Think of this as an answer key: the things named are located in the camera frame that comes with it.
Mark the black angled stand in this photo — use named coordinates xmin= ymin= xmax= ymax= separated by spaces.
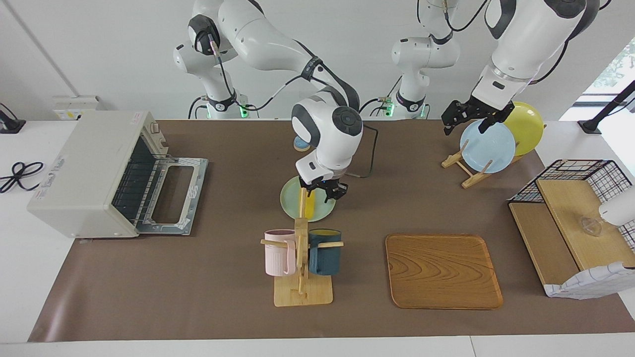
xmin=577 ymin=80 xmax=635 ymax=134

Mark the black right base cable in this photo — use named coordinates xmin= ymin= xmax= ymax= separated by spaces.
xmin=188 ymin=96 xmax=209 ymax=119

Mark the dark teal mug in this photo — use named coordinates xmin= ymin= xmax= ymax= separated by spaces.
xmin=309 ymin=229 xmax=342 ymax=276

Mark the black base cable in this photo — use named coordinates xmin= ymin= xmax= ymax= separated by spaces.
xmin=188 ymin=96 xmax=209 ymax=119
xmin=356 ymin=98 xmax=383 ymax=118

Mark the small clear glass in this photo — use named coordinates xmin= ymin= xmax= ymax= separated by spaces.
xmin=580 ymin=216 xmax=604 ymax=237

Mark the wooden mug rack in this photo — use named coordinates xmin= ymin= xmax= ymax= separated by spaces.
xmin=260 ymin=187 xmax=344 ymax=307

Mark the small black clamp mount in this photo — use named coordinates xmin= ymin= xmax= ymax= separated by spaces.
xmin=0 ymin=103 xmax=26 ymax=134

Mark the brown wooden tray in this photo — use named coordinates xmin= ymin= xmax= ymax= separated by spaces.
xmin=385 ymin=234 xmax=504 ymax=310

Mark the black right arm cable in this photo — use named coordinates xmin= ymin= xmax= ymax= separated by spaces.
xmin=211 ymin=40 xmax=379 ymax=179

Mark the black wire wooden shelf rack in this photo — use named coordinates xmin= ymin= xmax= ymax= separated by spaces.
xmin=508 ymin=159 xmax=635 ymax=298

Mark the white wall socket box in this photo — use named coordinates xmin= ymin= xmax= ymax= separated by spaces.
xmin=52 ymin=96 xmax=102 ymax=120

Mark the light blue plate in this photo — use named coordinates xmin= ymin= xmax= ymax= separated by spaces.
xmin=459 ymin=121 xmax=516 ymax=174

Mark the brown table mat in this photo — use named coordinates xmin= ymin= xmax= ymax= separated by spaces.
xmin=27 ymin=119 xmax=635 ymax=343

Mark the coiled black cable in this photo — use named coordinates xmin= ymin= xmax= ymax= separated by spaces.
xmin=0 ymin=161 xmax=45 ymax=194

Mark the white cylindrical object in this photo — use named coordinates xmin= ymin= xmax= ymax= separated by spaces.
xmin=598 ymin=186 xmax=635 ymax=227

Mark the white toaster oven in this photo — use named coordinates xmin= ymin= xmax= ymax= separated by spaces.
xmin=27 ymin=110 xmax=169 ymax=239

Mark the pink mug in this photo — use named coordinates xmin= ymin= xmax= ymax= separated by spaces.
xmin=263 ymin=229 xmax=297 ymax=277

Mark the white checked cloth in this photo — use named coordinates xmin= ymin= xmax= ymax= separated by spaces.
xmin=544 ymin=262 xmax=635 ymax=299

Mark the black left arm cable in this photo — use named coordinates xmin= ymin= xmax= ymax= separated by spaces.
xmin=527 ymin=42 xmax=570 ymax=89

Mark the black oven wire rack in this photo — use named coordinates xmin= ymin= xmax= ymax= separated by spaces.
xmin=112 ymin=136 xmax=167 ymax=224

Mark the light green plate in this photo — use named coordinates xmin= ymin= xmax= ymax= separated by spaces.
xmin=280 ymin=176 xmax=336 ymax=223

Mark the glass oven door with handle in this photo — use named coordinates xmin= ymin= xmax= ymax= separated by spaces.
xmin=135 ymin=156 xmax=209 ymax=235

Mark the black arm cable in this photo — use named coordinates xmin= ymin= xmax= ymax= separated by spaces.
xmin=527 ymin=42 xmax=570 ymax=89
xmin=211 ymin=40 xmax=379 ymax=179

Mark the yellow plate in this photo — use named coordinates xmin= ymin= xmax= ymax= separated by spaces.
xmin=502 ymin=102 xmax=545 ymax=157

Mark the wooden plate rack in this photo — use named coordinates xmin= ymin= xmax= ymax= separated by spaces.
xmin=441 ymin=140 xmax=526 ymax=189

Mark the black left base cable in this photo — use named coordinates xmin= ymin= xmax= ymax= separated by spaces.
xmin=356 ymin=98 xmax=383 ymax=118

